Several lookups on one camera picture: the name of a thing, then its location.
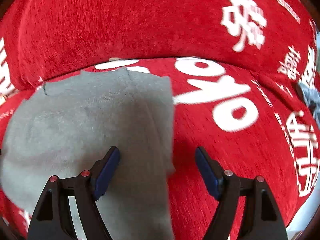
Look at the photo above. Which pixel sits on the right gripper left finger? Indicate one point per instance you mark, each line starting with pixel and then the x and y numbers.
pixel 52 215

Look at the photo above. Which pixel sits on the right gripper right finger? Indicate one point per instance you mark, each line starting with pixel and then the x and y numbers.
pixel 261 218

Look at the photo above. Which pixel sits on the grey garment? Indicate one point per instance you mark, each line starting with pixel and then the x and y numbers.
pixel 66 126

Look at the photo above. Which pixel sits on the blue-grey cloth at right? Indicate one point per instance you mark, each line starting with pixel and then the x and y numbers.
pixel 310 96

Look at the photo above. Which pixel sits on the red pillow with white characters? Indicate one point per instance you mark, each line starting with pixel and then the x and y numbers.
pixel 42 39

